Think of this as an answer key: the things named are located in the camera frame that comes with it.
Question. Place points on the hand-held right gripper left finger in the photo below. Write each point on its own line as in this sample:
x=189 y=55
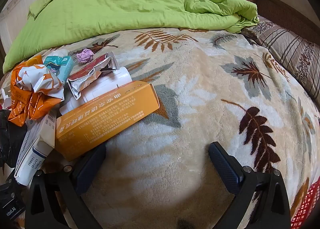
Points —
x=88 y=169

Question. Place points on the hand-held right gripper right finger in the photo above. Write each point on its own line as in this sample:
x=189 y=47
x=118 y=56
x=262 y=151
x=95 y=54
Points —
x=225 y=166

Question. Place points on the orange cardboard box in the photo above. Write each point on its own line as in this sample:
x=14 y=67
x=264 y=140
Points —
x=107 y=118

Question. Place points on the white medicine box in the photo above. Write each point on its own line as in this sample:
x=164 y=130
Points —
x=32 y=153

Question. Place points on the orange wrapper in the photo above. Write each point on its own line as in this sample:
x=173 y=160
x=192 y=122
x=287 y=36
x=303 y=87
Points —
x=32 y=98

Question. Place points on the silver foil packet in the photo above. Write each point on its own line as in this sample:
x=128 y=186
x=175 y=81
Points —
x=87 y=78

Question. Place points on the red mesh basket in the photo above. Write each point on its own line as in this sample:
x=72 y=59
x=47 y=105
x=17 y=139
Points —
x=308 y=204

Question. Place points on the teal cardboard box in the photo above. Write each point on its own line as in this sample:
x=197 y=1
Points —
x=57 y=66

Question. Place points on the purple paper ball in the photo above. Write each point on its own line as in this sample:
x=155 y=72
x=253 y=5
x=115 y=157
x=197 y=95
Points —
x=85 y=56

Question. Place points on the white tissue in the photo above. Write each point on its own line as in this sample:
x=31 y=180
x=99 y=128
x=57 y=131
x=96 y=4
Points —
x=60 y=53

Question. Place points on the black crinkled bag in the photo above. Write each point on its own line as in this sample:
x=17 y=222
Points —
x=8 y=138

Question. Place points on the leaf printed blanket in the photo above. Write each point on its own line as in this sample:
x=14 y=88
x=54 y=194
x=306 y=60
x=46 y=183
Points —
x=200 y=93

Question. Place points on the striped pillow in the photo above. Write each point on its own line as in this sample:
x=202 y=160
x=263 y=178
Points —
x=295 y=48

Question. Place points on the green quilt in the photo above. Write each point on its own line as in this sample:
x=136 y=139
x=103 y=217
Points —
x=125 y=1

